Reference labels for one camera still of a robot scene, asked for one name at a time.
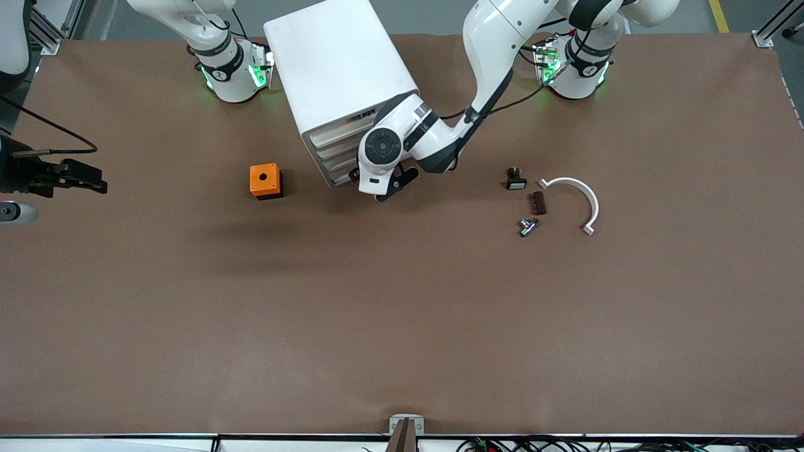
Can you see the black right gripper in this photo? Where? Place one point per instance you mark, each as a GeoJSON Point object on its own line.
{"type": "Point", "coordinates": [17, 174]}

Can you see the black rectangular white-capped push button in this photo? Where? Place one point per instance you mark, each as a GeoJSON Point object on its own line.
{"type": "Point", "coordinates": [516, 181]}

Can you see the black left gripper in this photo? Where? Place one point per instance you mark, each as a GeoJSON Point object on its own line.
{"type": "Point", "coordinates": [353, 174]}

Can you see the chrome angle valve fitting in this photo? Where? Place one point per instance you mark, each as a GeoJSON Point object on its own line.
{"type": "Point", "coordinates": [527, 226]}

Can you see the orange button enclosure box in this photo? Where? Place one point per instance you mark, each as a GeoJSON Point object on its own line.
{"type": "Point", "coordinates": [265, 181]}

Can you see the aluminium frame profile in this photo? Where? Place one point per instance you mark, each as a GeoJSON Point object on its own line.
{"type": "Point", "coordinates": [776, 28]}
{"type": "Point", "coordinates": [45, 28]}

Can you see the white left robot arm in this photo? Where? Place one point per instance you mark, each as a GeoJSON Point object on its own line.
{"type": "Point", "coordinates": [502, 37]}

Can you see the metal table edge bracket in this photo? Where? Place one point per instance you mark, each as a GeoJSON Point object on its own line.
{"type": "Point", "coordinates": [406, 430]}

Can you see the dark brown ribbed block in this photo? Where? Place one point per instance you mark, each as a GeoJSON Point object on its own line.
{"type": "Point", "coordinates": [538, 203]}

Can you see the white drawer cabinet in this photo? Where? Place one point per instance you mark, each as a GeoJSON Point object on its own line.
{"type": "Point", "coordinates": [339, 69]}

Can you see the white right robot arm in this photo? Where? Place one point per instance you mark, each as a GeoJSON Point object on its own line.
{"type": "Point", "coordinates": [227, 69]}

